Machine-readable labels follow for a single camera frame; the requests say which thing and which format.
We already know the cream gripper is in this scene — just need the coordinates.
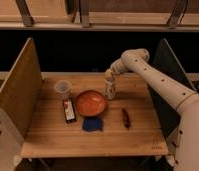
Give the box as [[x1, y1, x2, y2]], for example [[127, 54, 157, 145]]
[[105, 59, 129, 82]]

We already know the left wooden side panel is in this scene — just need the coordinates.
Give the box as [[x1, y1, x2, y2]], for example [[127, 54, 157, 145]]
[[0, 38, 42, 141]]

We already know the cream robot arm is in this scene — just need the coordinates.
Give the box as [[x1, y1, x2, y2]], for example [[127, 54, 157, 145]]
[[105, 48, 199, 171]]

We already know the orange bowl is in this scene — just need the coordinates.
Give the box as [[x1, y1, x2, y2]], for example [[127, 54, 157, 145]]
[[75, 90, 106, 117]]

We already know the white bottle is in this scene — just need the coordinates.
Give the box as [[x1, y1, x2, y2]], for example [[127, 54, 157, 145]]
[[105, 79, 116, 100]]

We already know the clear plastic cup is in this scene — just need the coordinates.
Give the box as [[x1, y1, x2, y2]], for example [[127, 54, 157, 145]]
[[54, 80, 71, 100]]

